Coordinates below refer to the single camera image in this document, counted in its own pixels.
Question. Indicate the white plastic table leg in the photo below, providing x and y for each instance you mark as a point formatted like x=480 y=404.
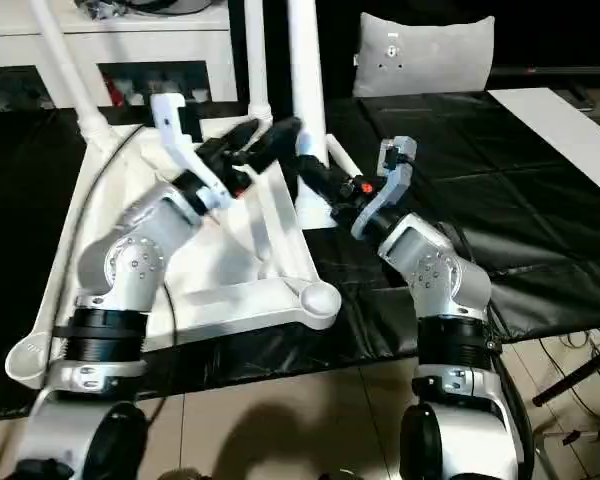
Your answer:
x=306 y=70
x=342 y=158
x=257 y=60
x=70 y=75

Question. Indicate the white plastic table top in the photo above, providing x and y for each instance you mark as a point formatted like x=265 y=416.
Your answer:
x=230 y=260

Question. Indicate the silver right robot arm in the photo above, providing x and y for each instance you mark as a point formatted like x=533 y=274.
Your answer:
x=440 y=300

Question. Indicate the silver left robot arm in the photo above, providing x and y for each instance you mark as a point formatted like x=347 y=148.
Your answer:
x=120 y=290

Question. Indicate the black table mat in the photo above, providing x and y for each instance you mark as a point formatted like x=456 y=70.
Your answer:
x=500 y=220

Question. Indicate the grey cushion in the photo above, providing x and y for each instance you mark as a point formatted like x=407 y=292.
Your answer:
x=425 y=55

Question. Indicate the dark items on cabinet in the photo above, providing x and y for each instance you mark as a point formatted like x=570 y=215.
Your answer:
x=145 y=6

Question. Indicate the white glass-door cabinet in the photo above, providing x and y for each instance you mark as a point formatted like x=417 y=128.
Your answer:
x=100 y=45

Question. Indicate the white flat board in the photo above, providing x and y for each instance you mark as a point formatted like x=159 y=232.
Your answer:
x=565 y=130

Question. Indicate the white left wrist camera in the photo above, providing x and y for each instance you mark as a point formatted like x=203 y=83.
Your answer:
x=180 y=140

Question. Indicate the black metal frame leg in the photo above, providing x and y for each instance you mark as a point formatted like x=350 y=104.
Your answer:
x=578 y=375

